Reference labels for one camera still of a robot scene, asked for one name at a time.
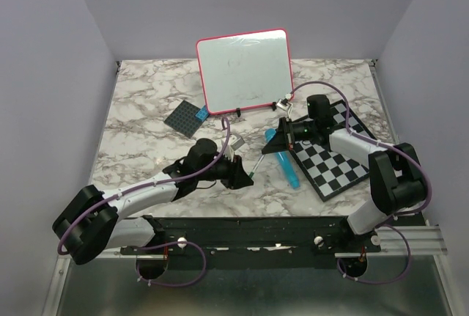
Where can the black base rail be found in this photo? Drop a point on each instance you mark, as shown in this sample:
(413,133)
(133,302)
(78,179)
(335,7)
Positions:
(255,243)

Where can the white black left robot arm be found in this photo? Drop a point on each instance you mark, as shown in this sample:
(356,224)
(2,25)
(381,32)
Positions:
(97,220)

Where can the black whiteboard stand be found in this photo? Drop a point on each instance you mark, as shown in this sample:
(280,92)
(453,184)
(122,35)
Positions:
(239,111)

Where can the white whiteboard marker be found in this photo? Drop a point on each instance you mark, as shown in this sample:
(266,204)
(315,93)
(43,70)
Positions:
(257,164)

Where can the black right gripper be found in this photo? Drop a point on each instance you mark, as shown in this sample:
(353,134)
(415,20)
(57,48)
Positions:
(280,141)

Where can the blue lego brick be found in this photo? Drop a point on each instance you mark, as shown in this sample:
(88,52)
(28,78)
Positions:
(202,114)

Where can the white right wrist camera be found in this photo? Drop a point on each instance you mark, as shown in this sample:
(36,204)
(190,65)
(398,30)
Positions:
(284,104)

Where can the pink framed whiteboard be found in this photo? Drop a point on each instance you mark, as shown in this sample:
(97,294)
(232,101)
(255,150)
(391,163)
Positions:
(244,71)

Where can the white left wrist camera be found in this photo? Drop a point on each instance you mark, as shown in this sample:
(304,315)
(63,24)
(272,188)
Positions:
(235,142)

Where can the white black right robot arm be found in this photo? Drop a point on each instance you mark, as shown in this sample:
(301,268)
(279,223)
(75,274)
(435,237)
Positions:
(397,181)

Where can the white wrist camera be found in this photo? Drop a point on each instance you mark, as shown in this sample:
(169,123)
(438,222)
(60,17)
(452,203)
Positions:
(284,104)
(235,142)

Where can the dark grey lego baseplate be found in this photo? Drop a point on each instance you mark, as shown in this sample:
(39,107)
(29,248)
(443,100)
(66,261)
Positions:
(184,120)

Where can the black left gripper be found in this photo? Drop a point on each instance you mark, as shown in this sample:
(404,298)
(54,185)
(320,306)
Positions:
(237,177)

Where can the aluminium frame rail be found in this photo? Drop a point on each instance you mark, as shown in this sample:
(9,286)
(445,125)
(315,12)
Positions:
(423,240)

